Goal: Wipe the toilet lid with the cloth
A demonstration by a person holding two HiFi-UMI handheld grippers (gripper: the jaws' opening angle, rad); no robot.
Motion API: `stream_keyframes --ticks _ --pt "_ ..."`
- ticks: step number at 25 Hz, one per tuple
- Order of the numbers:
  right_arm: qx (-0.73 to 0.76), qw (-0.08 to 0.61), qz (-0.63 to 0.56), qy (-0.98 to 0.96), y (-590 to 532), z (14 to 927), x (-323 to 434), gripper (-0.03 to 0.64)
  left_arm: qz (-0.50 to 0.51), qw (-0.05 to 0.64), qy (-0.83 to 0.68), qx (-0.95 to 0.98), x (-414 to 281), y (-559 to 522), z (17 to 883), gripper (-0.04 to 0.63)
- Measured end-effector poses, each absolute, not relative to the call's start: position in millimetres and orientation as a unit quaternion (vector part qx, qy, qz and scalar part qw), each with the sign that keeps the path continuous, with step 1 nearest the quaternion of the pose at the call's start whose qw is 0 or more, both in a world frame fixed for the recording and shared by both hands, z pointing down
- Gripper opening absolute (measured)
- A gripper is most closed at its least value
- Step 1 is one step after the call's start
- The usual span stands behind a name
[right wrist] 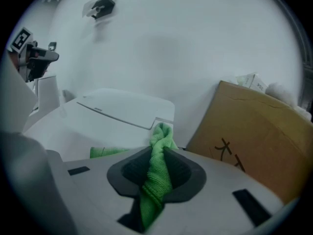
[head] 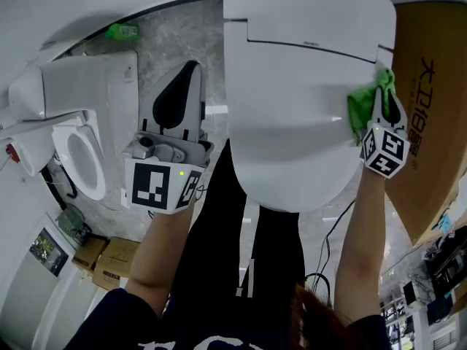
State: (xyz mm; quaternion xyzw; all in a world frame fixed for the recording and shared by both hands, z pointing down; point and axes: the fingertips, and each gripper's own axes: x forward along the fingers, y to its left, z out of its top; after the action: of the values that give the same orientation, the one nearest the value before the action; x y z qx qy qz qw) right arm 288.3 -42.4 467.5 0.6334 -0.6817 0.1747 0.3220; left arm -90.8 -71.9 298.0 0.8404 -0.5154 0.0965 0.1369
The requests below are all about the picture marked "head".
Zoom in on black hose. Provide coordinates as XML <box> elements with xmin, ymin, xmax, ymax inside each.
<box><xmin>39</xmin><ymin>166</ymin><xmax>77</xmax><ymax>211</ymax></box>

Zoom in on grey mesh basket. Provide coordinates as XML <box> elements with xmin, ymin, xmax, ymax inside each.
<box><xmin>54</xmin><ymin>205</ymin><xmax>92</xmax><ymax>244</ymax></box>

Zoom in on person's left forearm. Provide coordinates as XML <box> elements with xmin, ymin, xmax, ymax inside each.
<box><xmin>123</xmin><ymin>195</ymin><xmax>200</xmax><ymax>319</ymax></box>

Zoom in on green cloth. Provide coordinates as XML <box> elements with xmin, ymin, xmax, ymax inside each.
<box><xmin>347</xmin><ymin>68</ymin><xmax>397</xmax><ymax>147</ymax></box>

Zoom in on framed picture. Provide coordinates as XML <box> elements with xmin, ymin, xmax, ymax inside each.
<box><xmin>28</xmin><ymin>227</ymin><xmax>69</xmax><ymax>277</ymax></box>

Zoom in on thin black cable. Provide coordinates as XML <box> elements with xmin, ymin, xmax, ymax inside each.
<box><xmin>381</xmin><ymin>248</ymin><xmax>417</xmax><ymax>276</ymax></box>

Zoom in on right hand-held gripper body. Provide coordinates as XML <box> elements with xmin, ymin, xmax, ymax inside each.
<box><xmin>360</xmin><ymin>121</ymin><xmax>412</xmax><ymax>179</ymax></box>

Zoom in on black equipment case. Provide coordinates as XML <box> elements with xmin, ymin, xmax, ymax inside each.
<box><xmin>422</xmin><ymin>227</ymin><xmax>467</xmax><ymax>298</ymax></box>

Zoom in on black floor cable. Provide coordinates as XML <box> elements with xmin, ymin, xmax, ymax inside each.
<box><xmin>304</xmin><ymin>199</ymin><xmax>357</xmax><ymax>298</ymax></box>

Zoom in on small white-framed monitor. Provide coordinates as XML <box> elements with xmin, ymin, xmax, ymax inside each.
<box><xmin>401</xmin><ymin>279</ymin><xmax>420</xmax><ymax>306</ymax></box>

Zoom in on person's navy shirt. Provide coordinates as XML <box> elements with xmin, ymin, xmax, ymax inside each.
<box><xmin>63</xmin><ymin>286</ymin><xmax>393</xmax><ymax>350</ymax></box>

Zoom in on white appliance lid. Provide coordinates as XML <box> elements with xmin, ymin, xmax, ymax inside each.
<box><xmin>222</xmin><ymin>0</ymin><xmax>398</xmax><ymax>64</ymax></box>

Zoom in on white toilet lid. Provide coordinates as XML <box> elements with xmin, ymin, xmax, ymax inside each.
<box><xmin>223</xmin><ymin>19</ymin><xmax>384</xmax><ymax>213</ymax></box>

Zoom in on large brown cardboard box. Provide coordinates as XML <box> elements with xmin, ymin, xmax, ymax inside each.
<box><xmin>385</xmin><ymin>2</ymin><xmax>467</xmax><ymax>247</ymax></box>

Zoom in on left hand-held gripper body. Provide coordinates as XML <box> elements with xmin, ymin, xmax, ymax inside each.
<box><xmin>120</xmin><ymin>132</ymin><xmax>215</xmax><ymax>215</ymax></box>

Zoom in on green bottle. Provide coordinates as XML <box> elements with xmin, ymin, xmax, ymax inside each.
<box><xmin>104</xmin><ymin>23</ymin><xmax>140</xmax><ymax>40</ymax></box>

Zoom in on person's black trousers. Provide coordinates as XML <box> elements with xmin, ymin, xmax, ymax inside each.
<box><xmin>160</xmin><ymin>139</ymin><xmax>306</xmax><ymax>342</ymax></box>

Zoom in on person's right forearm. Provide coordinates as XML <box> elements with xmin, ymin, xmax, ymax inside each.
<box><xmin>333</xmin><ymin>164</ymin><xmax>387</xmax><ymax>324</ymax></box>

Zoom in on medium brown cardboard box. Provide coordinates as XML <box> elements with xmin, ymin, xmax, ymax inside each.
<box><xmin>92</xmin><ymin>236</ymin><xmax>142</xmax><ymax>291</ymax></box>

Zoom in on small brown cardboard box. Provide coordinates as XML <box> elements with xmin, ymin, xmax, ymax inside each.
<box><xmin>72</xmin><ymin>237</ymin><xmax>107</xmax><ymax>272</ymax></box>

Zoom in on white open toilet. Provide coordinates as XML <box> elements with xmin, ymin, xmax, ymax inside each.
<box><xmin>0</xmin><ymin>49</ymin><xmax>139</xmax><ymax>211</ymax></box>

